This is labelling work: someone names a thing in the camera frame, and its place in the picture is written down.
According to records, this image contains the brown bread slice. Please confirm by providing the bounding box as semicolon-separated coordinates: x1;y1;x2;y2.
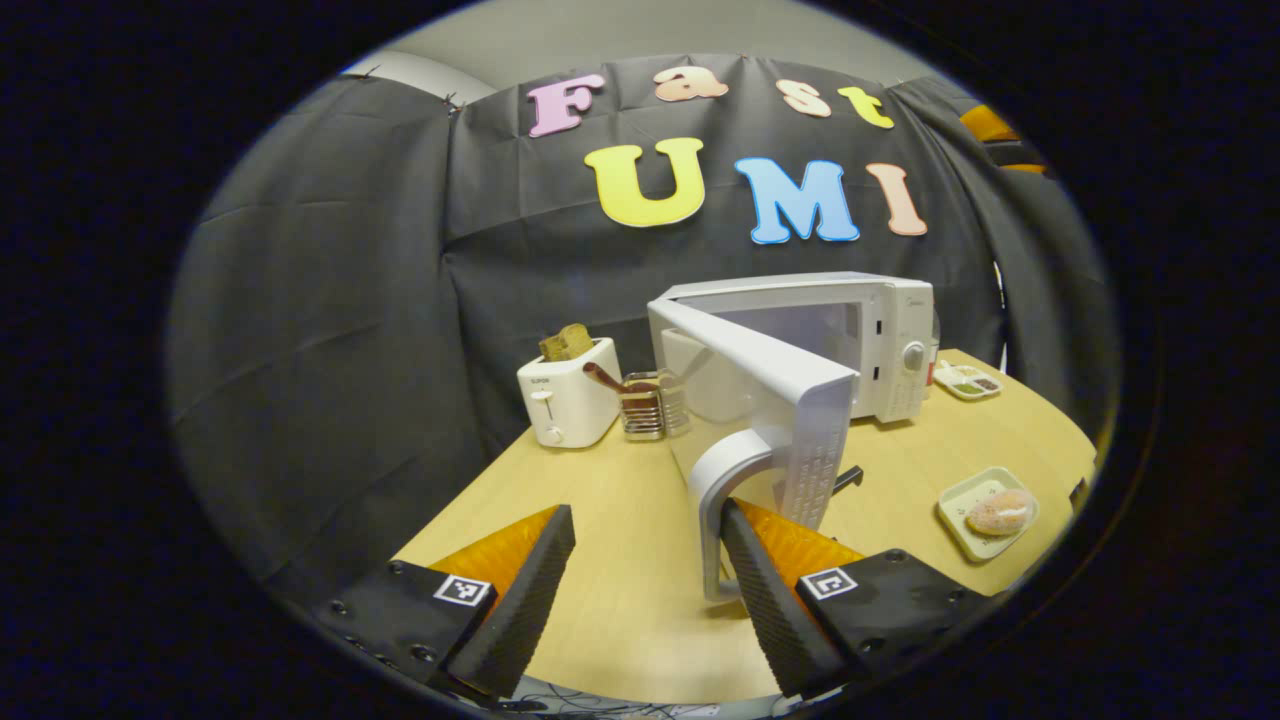
538;323;595;363

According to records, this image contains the white toaster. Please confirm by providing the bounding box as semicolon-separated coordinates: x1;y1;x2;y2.
516;337;623;449

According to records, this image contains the white sectioned spice tray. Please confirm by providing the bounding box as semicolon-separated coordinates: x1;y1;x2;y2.
932;360;1004;402

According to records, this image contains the sprinkled bread roll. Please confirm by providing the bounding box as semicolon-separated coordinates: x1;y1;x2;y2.
965;488;1036;536

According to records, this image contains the metal wire rack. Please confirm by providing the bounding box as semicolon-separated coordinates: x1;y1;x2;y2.
618;368;691;443

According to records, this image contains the white microwave oven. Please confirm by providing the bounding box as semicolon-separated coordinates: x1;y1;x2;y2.
647;272;938;604

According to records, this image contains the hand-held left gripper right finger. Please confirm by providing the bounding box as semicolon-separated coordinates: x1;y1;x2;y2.
720;497;1001;701

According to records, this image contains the small square pale plate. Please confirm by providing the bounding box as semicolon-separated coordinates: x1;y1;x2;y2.
937;466;1041;563

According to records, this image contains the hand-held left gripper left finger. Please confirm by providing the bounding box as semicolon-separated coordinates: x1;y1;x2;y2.
305;504;577;701

